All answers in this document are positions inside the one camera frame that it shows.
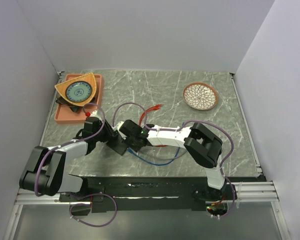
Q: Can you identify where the black network switch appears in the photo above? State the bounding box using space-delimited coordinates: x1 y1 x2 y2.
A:
106 135 129 156

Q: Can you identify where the grey ethernet cable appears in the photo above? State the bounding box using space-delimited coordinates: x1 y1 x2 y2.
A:
139 147 188 161

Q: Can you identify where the blue ethernet cable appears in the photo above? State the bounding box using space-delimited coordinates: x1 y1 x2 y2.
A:
127 147 182 167

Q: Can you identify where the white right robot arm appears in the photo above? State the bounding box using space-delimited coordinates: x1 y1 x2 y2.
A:
115 120 226 200

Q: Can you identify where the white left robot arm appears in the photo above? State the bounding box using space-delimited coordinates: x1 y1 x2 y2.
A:
19 116 118 201

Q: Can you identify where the dark dish under basket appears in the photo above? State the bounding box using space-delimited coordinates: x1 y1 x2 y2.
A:
55 93 81 113

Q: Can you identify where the pink plastic tray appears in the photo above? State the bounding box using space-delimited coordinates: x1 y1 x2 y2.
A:
54 72 104 125

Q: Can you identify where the blue patterned round plate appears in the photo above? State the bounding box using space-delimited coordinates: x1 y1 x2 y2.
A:
65 81 93 103

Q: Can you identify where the woven triangular basket plate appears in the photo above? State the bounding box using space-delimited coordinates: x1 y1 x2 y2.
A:
54 72 97 107

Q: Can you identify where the floral patterned plate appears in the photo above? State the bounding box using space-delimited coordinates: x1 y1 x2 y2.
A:
182 82 218 111

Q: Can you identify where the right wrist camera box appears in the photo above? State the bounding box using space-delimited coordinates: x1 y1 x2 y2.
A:
113 121 124 132

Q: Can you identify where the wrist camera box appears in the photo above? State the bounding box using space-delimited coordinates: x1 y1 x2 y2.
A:
113 121 124 132
85 110 103 120

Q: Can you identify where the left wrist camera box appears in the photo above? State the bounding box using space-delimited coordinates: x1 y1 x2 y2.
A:
85 110 103 120

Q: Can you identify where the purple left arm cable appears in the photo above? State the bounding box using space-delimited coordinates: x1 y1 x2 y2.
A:
33 102 106 197

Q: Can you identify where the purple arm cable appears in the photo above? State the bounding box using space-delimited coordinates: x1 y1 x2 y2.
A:
33 102 106 197
112 102 235 176

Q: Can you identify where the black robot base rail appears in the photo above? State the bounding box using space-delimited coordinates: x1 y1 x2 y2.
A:
58 173 238 213

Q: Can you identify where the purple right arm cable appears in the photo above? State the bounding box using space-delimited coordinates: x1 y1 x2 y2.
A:
112 102 235 176

